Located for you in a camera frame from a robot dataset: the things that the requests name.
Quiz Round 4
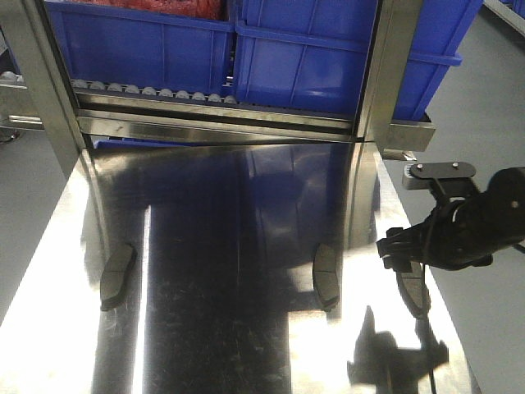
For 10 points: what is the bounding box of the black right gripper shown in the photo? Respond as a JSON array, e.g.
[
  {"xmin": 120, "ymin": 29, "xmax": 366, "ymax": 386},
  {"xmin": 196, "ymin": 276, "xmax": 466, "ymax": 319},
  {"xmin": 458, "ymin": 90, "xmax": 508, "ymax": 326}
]
[{"xmin": 376, "ymin": 196, "xmax": 492, "ymax": 271}]

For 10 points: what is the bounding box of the grey brake pad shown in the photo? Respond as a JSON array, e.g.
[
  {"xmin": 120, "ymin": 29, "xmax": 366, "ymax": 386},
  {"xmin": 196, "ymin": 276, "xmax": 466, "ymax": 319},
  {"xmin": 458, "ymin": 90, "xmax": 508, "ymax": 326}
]
[
  {"xmin": 99, "ymin": 243, "xmax": 137, "ymax": 312},
  {"xmin": 396, "ymin": 262, "xmax": 431, "ymax": 319},
  {"xmin": 312, "ymin": 244, "xmax": 340, "ymax": 312}
]

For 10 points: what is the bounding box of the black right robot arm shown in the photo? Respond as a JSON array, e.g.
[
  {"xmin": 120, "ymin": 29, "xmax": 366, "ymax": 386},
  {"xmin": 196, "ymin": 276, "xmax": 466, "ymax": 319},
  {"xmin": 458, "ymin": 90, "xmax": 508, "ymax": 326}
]
[{"xmin": 377, "ymin": 162, "xmax": 524, "ymax": 273}]

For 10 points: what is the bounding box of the right blue plastic crate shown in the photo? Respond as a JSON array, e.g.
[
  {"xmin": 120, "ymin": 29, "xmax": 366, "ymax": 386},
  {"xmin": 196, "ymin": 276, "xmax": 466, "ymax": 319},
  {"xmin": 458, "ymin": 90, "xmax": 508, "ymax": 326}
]
[{"xmin": 233, "ymin": 1, "xmax": 482, "ymax": 121}]

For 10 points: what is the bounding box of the blue plastic crate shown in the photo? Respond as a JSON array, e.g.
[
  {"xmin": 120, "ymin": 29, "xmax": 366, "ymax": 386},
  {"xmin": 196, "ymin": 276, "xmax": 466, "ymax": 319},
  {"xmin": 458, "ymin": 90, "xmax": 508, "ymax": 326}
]
[
  {"xmin": 45, "ymin": 1, "xmax": 235, "ymax": 94},
  {"xmin": 233, "ymin": 1, "xmax": 482, "ymax": 121}
]

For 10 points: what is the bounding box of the left blue plastic crate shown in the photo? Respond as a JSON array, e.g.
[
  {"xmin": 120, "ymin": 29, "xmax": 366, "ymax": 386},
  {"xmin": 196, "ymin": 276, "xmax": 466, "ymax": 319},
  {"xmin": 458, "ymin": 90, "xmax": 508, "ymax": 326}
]
[{"xmin": 45, "ymin": 1, "xmax": 235, "ymax": 94}]

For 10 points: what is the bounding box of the stainless steel roller rack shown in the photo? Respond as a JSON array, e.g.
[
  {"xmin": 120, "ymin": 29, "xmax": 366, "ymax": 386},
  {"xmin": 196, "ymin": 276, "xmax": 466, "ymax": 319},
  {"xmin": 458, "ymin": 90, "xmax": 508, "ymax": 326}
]
[{"xmin": 1, "ymin": 1, "xmax": 435, "ymax": 175}]

